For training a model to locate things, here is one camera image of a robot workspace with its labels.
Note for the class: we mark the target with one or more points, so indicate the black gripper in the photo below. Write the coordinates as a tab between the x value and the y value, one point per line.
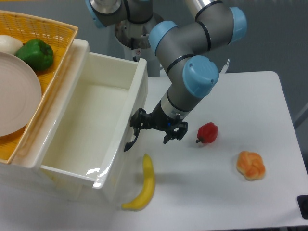
164	117

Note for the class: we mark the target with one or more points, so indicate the black top drawer handle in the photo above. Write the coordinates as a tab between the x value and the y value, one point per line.
129	145

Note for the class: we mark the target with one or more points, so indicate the white drawer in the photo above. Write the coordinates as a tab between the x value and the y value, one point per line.
86	156

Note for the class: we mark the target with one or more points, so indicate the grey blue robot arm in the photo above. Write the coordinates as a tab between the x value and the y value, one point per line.
180	51

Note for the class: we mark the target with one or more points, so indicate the white drawer cabinet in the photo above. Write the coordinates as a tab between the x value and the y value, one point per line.
24	170

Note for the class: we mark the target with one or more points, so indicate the red bell pepper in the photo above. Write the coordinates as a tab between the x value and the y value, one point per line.
207	133

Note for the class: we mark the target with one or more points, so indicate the yellow banana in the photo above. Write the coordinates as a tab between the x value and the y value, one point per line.
148	188

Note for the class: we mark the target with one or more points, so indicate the orange knotted bread roll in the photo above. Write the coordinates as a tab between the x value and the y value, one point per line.
250	165

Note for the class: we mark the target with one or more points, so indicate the yellow wicker basket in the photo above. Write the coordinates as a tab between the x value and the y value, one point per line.
47	43

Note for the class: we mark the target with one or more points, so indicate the green bell pepper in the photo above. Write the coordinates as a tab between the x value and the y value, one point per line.
37	54

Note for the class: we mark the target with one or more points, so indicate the pink plate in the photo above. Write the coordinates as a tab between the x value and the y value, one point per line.
20	94

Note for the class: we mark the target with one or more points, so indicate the black device at table edge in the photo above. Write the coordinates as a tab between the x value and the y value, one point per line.
303	206

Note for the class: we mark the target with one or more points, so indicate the white round vegetable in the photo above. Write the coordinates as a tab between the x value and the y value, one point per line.
9	44

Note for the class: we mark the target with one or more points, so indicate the white clamp post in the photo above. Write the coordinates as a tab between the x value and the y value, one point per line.
225	67

